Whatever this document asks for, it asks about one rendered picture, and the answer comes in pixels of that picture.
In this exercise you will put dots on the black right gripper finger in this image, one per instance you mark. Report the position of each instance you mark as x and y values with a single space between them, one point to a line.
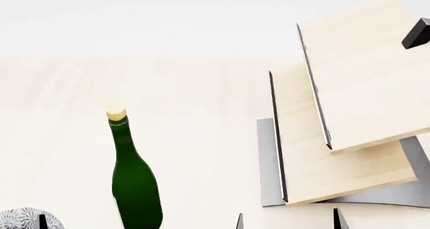
240 224
339 221

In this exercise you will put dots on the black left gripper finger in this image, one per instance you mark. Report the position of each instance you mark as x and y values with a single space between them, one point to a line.
41 223

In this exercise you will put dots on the light wooden rack shelf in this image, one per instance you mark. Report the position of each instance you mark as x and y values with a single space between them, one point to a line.
363 88
312 163

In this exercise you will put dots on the grey metal rack base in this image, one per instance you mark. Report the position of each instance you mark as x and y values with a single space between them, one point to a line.
267 163

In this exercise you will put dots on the green wine bottle with cork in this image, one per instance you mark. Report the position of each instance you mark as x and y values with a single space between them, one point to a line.
136 178

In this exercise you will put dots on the grey white patterned round object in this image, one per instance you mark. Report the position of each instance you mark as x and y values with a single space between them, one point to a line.
16 219

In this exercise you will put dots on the black block top right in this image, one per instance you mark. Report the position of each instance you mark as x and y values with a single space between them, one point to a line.
416 36

